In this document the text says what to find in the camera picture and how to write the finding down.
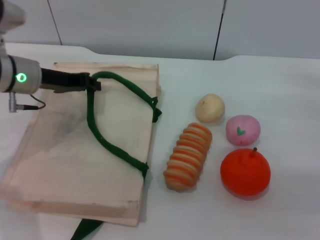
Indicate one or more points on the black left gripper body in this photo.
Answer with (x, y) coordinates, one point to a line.
(60, 78)

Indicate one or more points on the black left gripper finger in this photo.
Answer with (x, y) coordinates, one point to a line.
(92, 78)
(96, 86)

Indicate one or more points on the orange fruit toy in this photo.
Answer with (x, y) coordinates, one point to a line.
(245, 172)

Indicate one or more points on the pink peach toy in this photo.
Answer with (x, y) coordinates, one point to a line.
(243, 130)

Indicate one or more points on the beige potato toy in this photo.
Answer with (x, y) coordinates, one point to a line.
(209, 108)

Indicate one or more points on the orange striped bread toy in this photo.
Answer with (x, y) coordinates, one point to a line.
(188, 157)

